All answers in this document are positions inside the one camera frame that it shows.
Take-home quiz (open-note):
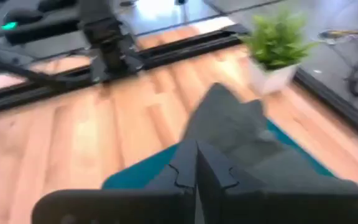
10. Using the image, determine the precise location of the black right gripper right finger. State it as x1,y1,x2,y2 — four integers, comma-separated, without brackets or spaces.
197,141,240,224

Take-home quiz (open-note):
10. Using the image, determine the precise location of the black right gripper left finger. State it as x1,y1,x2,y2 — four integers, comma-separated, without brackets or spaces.
144,139,199,224

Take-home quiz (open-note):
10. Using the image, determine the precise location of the dark grey cloth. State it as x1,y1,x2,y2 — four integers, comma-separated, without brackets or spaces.
181,82,358,191

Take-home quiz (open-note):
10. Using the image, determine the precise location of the grey and blue garment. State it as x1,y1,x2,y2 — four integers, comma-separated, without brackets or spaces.
101,119,336,190

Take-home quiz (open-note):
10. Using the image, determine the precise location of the green artificial plant white pot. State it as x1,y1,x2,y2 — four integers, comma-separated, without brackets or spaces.
237,8,318,96

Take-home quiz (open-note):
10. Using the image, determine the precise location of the black device with green light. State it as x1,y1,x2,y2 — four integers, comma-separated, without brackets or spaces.
0,0,81,45

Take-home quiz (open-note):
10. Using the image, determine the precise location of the black table edge frame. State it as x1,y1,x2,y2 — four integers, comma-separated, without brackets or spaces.
0,24,358,146

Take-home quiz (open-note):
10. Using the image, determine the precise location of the black diagonal frame strut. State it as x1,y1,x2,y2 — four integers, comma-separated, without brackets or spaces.
0,45,94,91

